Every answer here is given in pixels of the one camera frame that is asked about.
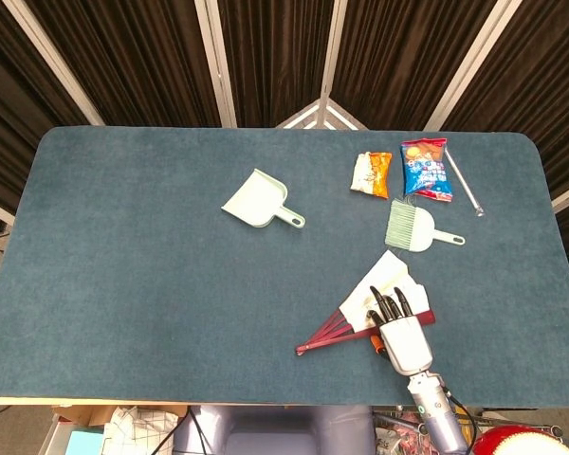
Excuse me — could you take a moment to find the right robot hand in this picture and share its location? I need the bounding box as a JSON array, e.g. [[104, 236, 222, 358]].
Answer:
[[367, 285, 433, 376]]

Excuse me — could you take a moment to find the red ribbed paper folding fan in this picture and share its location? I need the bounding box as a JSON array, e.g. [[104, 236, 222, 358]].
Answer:
[[294, 249, 436, 356]]

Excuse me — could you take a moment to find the light green hand brush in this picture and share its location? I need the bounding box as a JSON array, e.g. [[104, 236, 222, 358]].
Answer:
[[384, 197, 467, 253]]

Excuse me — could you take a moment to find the red round shiny object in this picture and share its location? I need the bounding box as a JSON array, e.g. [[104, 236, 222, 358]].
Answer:
[[468, 425, 569, 455]]

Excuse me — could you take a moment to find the grey purple robot torso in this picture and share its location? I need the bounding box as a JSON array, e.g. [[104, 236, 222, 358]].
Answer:
[[173, 405, 376, 455]]

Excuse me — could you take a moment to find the clear glass rod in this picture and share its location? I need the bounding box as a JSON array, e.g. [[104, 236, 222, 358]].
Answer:
[[443, 147, 486, 218]]

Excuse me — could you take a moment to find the orange white snack packet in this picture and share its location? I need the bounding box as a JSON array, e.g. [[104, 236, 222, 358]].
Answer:
[[350, 150, 393, 199]]

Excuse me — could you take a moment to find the blue red snack bag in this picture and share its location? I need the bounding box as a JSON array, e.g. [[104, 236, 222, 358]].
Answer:
[[399, 137, 454, 204]]

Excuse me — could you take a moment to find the light green plastic dustpan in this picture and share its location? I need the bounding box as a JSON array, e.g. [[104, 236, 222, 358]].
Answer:
[[221, 168, 306, 229]]

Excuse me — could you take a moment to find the blue felt table cover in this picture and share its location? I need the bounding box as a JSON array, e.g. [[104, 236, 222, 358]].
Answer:
[[0, 125, 569, 410]]

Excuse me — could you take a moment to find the white checkered cloth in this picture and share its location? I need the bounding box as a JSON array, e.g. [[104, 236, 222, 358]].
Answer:
[[101, 406, 181, 455]]

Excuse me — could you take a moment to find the dark brown curtain backdrop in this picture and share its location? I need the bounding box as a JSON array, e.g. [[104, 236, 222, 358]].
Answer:
[[0, 0, 569, 247]]

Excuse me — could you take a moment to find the brown cardboard box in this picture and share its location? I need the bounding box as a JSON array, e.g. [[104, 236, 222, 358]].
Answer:
[[51, 403, 191, 428]]

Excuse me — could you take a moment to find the teal box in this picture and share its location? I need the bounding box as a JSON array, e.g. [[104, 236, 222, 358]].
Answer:
[[64, 428, 106, 455]]

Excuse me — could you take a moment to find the metal wire basket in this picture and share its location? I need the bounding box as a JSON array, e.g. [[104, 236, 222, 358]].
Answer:
[[372, 405, 565, 455]]

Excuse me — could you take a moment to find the white screen frame post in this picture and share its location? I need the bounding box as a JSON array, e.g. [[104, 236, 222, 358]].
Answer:
[[2, 0, 106, 127], [424, 0, 523, 132], [315, 0, 350, 130], [193, 0, 238, 128]]

